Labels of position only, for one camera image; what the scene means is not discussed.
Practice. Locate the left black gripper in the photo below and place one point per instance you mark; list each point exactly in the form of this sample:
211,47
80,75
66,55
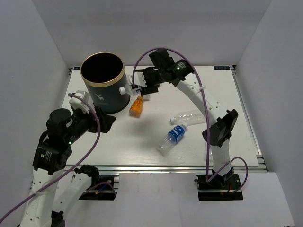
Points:
106,120

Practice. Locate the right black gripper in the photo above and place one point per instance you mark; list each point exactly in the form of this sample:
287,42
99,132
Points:
149,89

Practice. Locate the clear bottle green-blue label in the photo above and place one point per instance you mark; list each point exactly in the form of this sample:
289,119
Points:
129,90

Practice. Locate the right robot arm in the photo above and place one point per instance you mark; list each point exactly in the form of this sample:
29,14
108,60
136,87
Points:
219,120

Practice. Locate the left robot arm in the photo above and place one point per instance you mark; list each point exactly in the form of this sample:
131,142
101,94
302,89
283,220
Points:
54,148

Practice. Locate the dark green cylindrical bin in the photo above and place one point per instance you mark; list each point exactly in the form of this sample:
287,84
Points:
104,74

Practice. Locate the orange juice plastic bottle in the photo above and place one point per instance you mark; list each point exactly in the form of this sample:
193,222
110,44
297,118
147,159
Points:
137,107

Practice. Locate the clear bottle dark blue label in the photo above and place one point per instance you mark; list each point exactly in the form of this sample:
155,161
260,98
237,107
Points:
172,138

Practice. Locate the large clear unlabelled bottle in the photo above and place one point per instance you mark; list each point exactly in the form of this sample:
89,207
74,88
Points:
189,117

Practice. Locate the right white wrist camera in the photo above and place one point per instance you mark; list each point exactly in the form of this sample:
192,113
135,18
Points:
136,81

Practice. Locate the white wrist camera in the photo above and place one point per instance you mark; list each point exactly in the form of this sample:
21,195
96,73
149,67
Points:
78,104
136,81

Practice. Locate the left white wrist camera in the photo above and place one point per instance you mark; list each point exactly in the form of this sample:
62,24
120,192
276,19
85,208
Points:
78,104

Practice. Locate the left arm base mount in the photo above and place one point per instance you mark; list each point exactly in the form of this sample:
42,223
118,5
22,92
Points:
102,186

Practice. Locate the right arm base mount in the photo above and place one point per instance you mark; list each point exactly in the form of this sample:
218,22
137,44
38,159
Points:
214,191

